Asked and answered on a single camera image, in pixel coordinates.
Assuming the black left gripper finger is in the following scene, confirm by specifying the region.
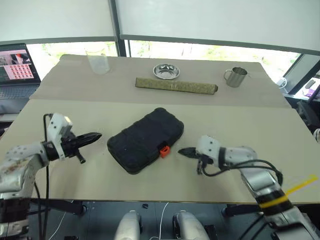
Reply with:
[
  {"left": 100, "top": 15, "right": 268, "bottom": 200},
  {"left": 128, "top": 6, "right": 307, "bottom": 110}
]
[
  {"left": 78, "top": 136, "right": 102, "bottom": 149},
  {"left": 76, "top": 132, "right": 103, "bottom": 142}
]

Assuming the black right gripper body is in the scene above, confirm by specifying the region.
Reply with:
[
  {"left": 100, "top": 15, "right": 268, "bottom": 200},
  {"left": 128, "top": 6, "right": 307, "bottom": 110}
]
[{"left": 195, "top": 148, "right": 214, "bottom": 176}]

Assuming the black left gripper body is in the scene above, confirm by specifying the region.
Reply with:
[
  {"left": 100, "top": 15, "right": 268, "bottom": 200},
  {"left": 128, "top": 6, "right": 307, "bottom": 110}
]
[{"left": 60, "top": 133, "right": 87, "bottom": 165}]

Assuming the black plastic tool case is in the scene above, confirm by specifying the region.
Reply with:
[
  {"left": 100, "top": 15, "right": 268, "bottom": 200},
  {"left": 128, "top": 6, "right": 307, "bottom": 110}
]
[{"left": 106, "top": 107, "right": 185, "bottom": 175}]

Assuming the white rounded robot leg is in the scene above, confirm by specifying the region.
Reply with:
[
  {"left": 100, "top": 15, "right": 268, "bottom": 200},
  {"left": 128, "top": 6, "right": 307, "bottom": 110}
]
[
  {"left": 172, "top": 210, "right": 211, "bottom": 240},
  {"left": 114, "top": 210, "right": 143, "bottom": 240}
]

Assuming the rolled olive green mat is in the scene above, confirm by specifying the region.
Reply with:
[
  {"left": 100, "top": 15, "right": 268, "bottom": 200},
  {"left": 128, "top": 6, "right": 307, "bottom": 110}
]
[{"left": 134, "top": 77, "right": 219, "bottom": 96}]

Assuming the clear plastic cup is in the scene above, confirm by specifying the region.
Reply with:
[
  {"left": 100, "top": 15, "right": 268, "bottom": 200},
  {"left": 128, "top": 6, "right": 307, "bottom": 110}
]
[{"left": 84, "top": 47, "right": 111, "bottom": 75}]

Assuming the stainless steel bowl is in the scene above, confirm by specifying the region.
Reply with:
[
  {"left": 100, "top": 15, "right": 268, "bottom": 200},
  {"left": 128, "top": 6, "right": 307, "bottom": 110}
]
[{"left": 152, "top": 63, "right": 181, "bottom": 80}]

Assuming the stainless steel mug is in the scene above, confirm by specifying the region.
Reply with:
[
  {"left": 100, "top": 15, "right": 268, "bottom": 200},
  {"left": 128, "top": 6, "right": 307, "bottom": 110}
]
[{"left": 223, "top": 66, "right": 249, "bottom": 88}]

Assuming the open laptop computer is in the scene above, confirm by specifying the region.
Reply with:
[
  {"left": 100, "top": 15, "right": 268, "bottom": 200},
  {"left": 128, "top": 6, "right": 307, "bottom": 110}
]
[{"left": 0, "top": 43, "right": 42, "bottom": 101}]

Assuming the black office chair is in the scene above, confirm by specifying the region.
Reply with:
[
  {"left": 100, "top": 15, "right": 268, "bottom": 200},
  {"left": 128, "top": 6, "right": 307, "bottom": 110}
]
[{"left": 296, "top": 99, "right": 320, "bottom": 133}]

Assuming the white roller blind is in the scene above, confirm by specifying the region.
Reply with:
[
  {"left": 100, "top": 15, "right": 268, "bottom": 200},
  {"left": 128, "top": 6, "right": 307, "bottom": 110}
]
[
  {"left": 115, "top": 0, "right": 320, "bottom": 55},
  {"left": 0, "top": 0, "right": 118, "bottom": 43}
]

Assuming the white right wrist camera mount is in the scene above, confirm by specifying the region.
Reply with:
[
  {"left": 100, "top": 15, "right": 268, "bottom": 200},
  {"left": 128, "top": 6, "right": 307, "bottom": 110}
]
[{"left": 195, "top": 135, "right": 222, "bottom": 169}]

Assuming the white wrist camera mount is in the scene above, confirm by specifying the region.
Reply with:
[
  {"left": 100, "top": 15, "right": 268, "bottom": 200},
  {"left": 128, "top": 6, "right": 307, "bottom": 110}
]
[
  {"left": 46, "top": 112, "right": 74, "bottom": 161},
  {"left": 195, "top": 135, "right": 222, "bottom": 169}
]

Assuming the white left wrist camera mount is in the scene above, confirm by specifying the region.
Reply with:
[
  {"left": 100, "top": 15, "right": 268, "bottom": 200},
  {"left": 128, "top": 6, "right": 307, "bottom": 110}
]
[{"left": 46, "top": 112, "right": 74, "bottom": 161}]

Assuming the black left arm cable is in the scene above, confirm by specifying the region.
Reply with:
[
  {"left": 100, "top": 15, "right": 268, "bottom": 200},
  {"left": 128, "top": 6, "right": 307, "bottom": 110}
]
[{"left": 33, "top": 113, "right": 55, "bottom": 240}]

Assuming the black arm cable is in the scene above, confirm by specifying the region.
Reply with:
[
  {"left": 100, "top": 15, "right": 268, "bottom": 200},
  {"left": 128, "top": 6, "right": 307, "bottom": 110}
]
[
  {"left": 201, "top": 159, "right": 285, "bottom": 187},
  {"left": 33, "top": 113, "right": 55, "bottom": 240}
]

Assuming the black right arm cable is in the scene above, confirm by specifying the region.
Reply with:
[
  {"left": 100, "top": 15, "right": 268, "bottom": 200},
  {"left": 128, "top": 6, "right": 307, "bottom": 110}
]
[{"left": 201, "top": 159, "right": 285, "bottom": 187}]

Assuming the black table leg bracket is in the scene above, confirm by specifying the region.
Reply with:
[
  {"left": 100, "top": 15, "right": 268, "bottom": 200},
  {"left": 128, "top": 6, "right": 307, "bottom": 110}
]
[
  {"left": 221, "top": 203, "right": 265, "bottom": 217},
  {"left": 29, "top": 198, "right": 85, "bottom": 216}
]

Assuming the white floor cable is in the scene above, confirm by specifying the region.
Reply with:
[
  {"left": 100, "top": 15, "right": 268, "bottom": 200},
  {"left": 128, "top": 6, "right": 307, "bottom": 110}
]
[{"left": 149, "top": 201, "right": 170, "bottom": 240}]

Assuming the yellow strap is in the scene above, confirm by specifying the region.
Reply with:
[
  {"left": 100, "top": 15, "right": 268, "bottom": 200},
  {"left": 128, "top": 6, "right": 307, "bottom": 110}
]
[{"left": 258, "top": 174, "right": 320, "bottom": 209}]

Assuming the dark window frame post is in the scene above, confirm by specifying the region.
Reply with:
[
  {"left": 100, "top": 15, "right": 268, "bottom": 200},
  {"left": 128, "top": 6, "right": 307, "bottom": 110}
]
[{"left": 107, "top": 0, "right": 132, "bottom": 58}]

